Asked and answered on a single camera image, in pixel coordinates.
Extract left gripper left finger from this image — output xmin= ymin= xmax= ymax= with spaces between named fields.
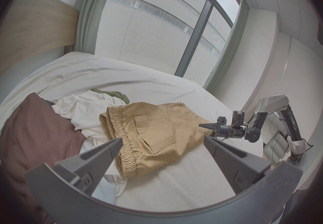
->
xmin=53 ymin=137 xmax=124 ymax=195

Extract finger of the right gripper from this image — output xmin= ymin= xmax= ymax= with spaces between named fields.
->
xmin=199 ymin=122 xmax=218 ymax=130

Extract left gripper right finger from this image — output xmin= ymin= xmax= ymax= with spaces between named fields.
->
xmin=203 ymin=136 xmax=272 ymax=195

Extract tan shorts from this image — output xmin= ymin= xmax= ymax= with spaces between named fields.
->
xmin=99 ymin=102 xmax=212 ymax=179

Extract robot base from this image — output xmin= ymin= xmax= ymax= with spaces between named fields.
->
xmin=262 ymin=131 xmax=291 ymax=165

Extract pale blue garment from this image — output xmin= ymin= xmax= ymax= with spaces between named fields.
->
xmin=91 ymin=180 xmax=116 ymax=202

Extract brown garment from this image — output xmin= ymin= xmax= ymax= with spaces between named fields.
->
xmin=0 ymin=92 xmax=86 ymax=224

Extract cream garment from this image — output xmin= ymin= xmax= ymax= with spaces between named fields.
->
xmin=52 ymin=90 xmax=128 ymax=198

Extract bed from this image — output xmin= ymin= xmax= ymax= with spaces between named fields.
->
xmin=0 ymin=0 xmax=265 ymax=212

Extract grey-green curtain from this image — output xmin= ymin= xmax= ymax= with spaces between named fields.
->
xmin=204 ymin=0 xmax=250 ymax=92
xmin=73 ymin=0 xmax=132 ymax=55

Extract olive green garment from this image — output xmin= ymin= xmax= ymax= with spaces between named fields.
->
xmin=90 ymin=88 xmax=130 ymax=105

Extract window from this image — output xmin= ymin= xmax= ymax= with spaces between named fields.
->
xmin=95 ymin=0 xmax=243 ymax=89

